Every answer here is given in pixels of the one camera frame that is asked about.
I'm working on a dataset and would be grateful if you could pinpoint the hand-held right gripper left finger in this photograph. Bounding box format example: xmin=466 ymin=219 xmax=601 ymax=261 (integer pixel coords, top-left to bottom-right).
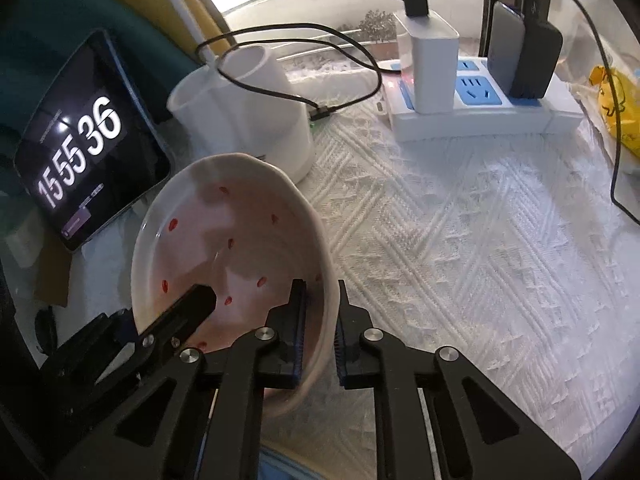
xmin=50 ymin=278 xmax=307 ymax=480

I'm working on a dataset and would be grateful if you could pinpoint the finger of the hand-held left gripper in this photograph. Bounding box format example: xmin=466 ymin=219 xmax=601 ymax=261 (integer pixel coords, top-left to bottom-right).
xmin=95 ymin=309 xmax=138 ymax=356
xmin=127 ymin=284 xmax=218 ymax=357

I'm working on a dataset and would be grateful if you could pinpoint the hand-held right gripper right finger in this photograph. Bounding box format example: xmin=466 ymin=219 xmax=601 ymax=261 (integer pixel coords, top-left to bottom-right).
xmin=334 ymin=280 xmax=583 ymax=480

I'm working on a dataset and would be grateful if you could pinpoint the pink speckled bowl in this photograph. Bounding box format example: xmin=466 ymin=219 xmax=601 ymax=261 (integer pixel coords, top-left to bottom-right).
xmin=131 ymin=152 xmax=335 ymax=417

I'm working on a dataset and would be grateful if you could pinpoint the cardboard box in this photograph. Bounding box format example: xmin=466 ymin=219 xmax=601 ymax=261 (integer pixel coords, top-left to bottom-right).
xmin=32 ymin=247 xmax=76 ymax=306

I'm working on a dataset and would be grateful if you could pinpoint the tablet with clock display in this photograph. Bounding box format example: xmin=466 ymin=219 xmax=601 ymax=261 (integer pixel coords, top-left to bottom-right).
xmin=14 ymin=29 xmax=173 ymax=253

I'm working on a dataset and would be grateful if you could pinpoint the white cup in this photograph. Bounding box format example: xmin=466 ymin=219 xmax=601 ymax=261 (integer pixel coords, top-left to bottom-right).
xmin=166 ymin=45 xmax=315 ymax=184

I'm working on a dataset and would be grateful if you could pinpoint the white power strip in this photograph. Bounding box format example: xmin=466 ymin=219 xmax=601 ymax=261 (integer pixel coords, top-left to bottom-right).
xmin=378 ymin=56 xmax=586 ymax=143

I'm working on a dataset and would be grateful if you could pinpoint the white charger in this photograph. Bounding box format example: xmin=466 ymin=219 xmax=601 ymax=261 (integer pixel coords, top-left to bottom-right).
xmin=392 ymin=10 xmax=460 ymax=115

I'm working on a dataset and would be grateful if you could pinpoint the teal curtain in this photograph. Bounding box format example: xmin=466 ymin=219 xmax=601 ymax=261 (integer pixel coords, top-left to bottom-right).
xmin=0 ymin=0 xmax=201 ymax=126

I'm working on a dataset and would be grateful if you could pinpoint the grey power adapter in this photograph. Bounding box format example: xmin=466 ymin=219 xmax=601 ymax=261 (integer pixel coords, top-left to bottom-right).
xmin=487 ymin=1 xmax=526 ymax=98

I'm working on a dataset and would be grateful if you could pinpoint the black charger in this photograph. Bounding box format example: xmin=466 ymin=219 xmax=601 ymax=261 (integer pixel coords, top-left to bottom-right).
xmin=510 ymin=0 xmax=563 ymax=101

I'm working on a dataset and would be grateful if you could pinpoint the yellow bag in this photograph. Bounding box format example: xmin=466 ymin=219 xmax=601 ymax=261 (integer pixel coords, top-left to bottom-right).
xmin=587 ymin=64 xmax=640 ymax=176

